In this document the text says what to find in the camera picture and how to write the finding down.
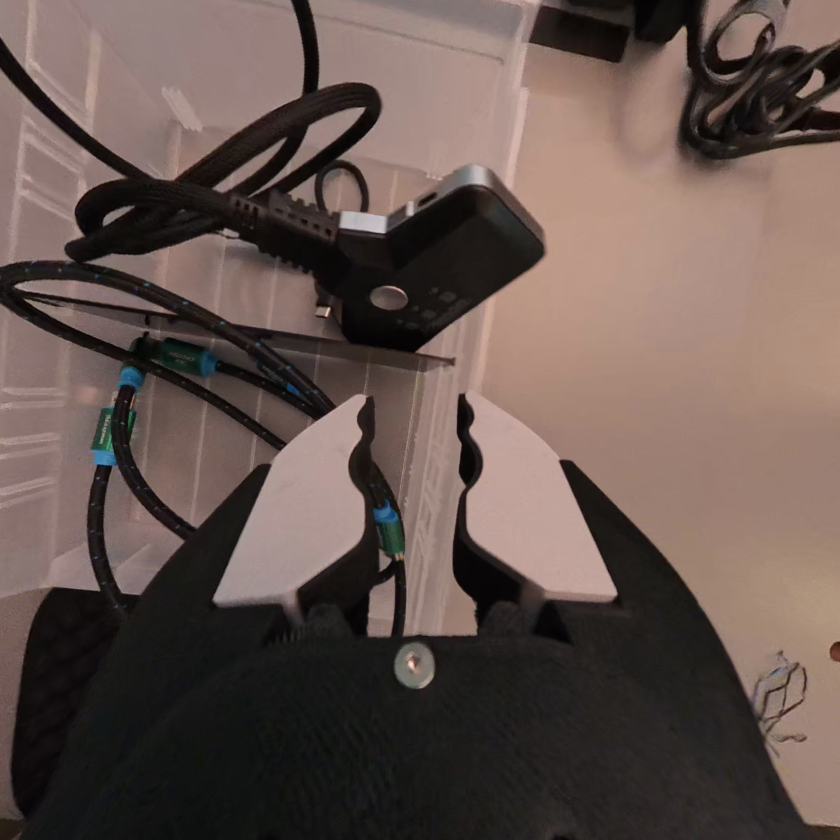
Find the loose thin wire bundle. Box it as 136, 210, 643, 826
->
751, 650, 809, 756

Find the clear plastic bin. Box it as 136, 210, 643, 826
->
0, 0, 532, 637

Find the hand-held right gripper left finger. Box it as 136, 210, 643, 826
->
211, 394, 382, 634

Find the bundled black power cable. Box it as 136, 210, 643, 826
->
679, 0, 840, 161

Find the thin black hub cable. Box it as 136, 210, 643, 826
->
314, 159, 368, 322

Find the thick black switch cable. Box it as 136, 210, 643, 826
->
0, 0, 383, 277

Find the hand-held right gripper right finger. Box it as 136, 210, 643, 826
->
453, 392, 621, 634

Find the person's dark clothing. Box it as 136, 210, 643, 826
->
13, 587, 140, 815

